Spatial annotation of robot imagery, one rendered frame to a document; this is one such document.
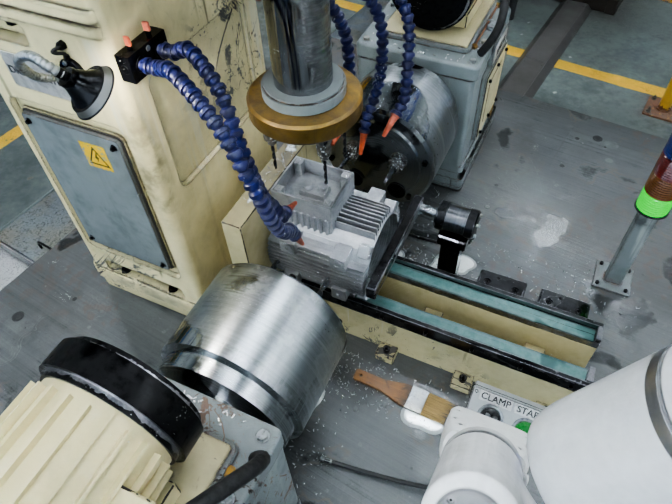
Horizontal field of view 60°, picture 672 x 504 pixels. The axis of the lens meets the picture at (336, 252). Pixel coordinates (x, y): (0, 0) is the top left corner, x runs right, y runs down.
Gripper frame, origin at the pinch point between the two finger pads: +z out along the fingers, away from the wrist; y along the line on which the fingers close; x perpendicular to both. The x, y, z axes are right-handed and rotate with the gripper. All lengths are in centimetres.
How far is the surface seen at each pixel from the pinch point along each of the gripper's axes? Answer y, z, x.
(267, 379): 29.4, -5.9, 3.7
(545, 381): -7.9, 31.9, -4.1
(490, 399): 0.7, 6.5, -2.5
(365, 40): 50, 44, -61
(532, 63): 31, 252, -136
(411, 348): 17.3, 36.5, -0.2
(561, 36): 22, 273, -162
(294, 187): 45, 19, -23
